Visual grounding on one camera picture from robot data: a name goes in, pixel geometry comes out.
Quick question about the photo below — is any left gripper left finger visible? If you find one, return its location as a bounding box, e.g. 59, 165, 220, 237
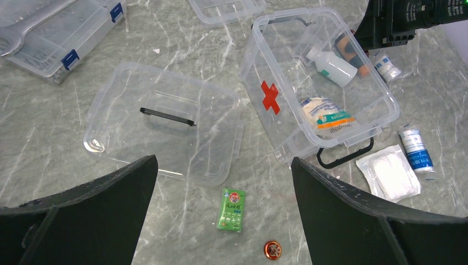
1, 155, 158, 264

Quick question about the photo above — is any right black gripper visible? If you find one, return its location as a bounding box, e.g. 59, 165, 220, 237
354, 0, 416, 50

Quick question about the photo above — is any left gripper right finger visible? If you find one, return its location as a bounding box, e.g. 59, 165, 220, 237
291, 158, 467, 264

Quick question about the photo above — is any small bandage roll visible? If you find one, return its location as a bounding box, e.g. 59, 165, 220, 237
373, 52, 402, 82

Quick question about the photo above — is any white medicine bottle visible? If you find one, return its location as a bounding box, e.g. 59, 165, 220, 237
306, 47, 358, 88

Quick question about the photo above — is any blue white bandage roll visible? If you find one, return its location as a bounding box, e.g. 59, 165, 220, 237
398, 124, 435, 173

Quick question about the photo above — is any green sachet packet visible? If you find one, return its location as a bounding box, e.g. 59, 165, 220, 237
216, 188, 246, 232

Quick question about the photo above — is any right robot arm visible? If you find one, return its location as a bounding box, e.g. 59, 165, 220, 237
353, 0, 467, 57

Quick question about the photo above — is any clear medicine kit box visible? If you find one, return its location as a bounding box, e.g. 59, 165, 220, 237
240, 8, 400, 165

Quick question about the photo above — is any clear kit lid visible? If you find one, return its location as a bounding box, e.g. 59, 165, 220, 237
83, 62, 243, 186

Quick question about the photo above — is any white gauze packet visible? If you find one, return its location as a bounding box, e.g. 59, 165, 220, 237
356, 145, 421, 203

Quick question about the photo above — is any small red balm tin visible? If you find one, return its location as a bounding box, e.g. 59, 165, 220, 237
263, 240, 282, 261

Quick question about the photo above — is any clear divided organizer tray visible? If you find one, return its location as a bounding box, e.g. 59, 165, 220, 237
189, 0, 267, 29

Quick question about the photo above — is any clear box with blue latches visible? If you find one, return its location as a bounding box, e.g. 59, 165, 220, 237
1, 1, 127, 85

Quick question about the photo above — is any silver wrench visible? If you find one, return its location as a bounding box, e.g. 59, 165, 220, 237
1, 0, 77, 57

